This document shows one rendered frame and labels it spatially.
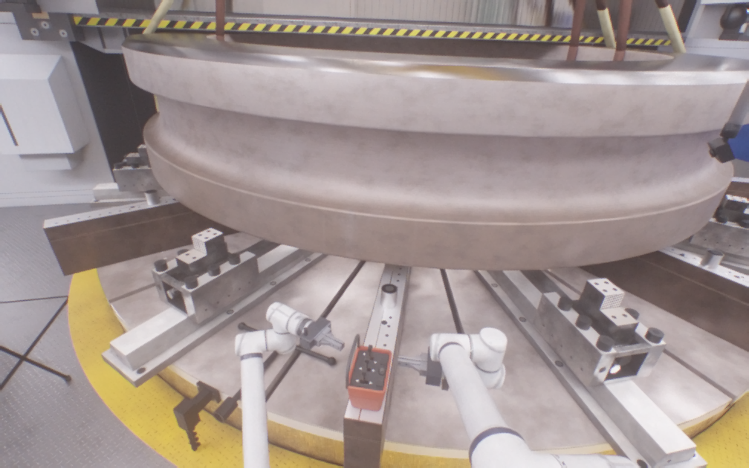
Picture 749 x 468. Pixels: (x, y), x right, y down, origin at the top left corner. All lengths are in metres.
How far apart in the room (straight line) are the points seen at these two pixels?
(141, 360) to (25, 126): 3.12
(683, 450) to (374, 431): 1.26
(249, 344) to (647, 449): 1.69
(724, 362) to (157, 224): 3.73
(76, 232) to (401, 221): 2.26
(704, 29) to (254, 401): 5.36
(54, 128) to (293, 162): 3.16
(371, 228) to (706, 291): 2.12
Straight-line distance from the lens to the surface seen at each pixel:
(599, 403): 2.22
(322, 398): 2.00
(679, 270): 3.06
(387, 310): 1.86
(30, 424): 2.86
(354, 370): 1.46
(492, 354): 1.29
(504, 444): 0.83
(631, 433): 2.13
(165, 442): 2.44
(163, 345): 2.32
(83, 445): 2.61
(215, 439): 2.36
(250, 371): 1.62
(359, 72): 1.63
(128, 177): 4.16
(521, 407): 2.12
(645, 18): 6.31
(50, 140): 4.84
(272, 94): 1.81
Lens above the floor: 1.89
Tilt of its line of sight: 29 degrees down
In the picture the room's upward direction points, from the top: 2 degrees clockwise
